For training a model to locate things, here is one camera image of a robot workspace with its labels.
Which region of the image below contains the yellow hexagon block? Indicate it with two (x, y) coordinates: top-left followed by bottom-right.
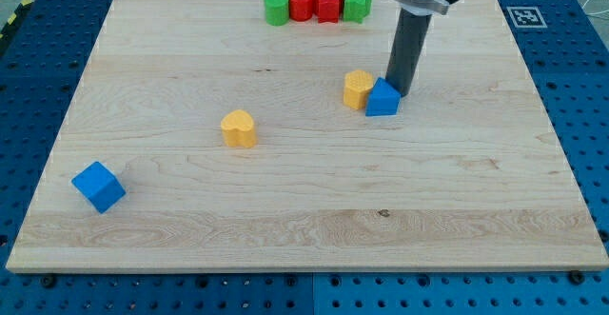
(343, 69), (374, 109)

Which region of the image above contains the yellow heart block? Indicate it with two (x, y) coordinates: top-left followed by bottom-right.
(220, 109), (258, 148)

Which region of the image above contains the blue triangle block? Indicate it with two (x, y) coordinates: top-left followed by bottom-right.
(365, 77), (401, 117)

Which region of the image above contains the wooden board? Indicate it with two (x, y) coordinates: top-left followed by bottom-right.
(7, 0), (608, 273)

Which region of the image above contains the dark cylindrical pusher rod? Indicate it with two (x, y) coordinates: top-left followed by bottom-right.
(385, 10), (431, 97)

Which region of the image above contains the red star block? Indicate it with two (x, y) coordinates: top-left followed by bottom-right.
(313, 0), (344, 23)

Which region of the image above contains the green cylinder block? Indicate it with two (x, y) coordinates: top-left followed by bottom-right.
(264, 0), (289, 26)

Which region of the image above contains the red cylinder block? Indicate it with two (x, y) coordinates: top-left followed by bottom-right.
(288, 0), (313, 22)

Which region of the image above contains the green star block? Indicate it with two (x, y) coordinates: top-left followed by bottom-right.
(343, 0), (372, 23)

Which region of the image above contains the blue cube block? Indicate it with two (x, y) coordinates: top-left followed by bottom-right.
(71, 161), (126, 213)

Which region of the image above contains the white fiducial marker tag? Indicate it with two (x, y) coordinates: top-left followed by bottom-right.
(506, 6), (547, 29)

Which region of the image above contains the white cable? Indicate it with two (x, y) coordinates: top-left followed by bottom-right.
(580, 0), (609, 20)

